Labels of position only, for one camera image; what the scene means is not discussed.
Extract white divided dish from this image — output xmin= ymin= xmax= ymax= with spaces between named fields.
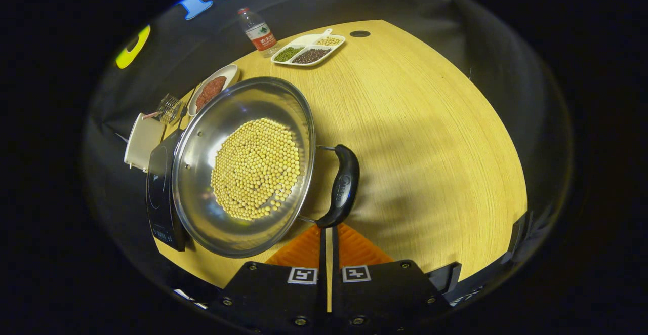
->
xmin=271 ymin=28 xmax=346 ymax=67

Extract small wire rack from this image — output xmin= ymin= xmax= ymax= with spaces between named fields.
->
xmin=143 ymin=93 xmax=184 ymax=125

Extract small heap of green beans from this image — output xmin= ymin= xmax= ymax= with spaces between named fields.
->
xmin=274 ymin=47 xmax=304 ymax=63

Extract round white plate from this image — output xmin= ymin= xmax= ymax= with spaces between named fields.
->
xmin=187 ymin=64 xmax=240 ymax=118

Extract small heap of dark beans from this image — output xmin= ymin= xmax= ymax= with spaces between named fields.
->
xmin=292 ymin=48 xmax=332 ymax=65

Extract black induction cooktop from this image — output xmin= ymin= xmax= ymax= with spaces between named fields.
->
xmin=146 ymin=130 xmax=188 ymax=252

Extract stainless steel pot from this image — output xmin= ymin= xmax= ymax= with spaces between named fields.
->
xmin=171 ymin=76 xmax=361 ymax=259

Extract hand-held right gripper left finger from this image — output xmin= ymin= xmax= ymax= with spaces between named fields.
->
xmin=220 ymin=224 xmax=328 ymax=333

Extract red raw steak piece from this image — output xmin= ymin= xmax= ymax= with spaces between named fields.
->
xmin=202 ymin=76 xmax=227 ymax=99
xmin=195 ymin=89 xmax=216 ymax=113

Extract clear plastic water bottle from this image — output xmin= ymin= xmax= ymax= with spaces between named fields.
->
xmin=237 ymin=7 xmax=279 ymax=58

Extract pile of soybeans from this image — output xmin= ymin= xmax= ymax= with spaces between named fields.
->
xmin=210 ymin=117 xmax=301 ymax=221

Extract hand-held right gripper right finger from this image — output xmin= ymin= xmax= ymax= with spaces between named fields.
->
xmin=331 ymin=223 xmax=454 ymax=333

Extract white toaster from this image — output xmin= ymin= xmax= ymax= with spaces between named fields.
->
xmin=124 ymin=112 xmax=166 ymax=173

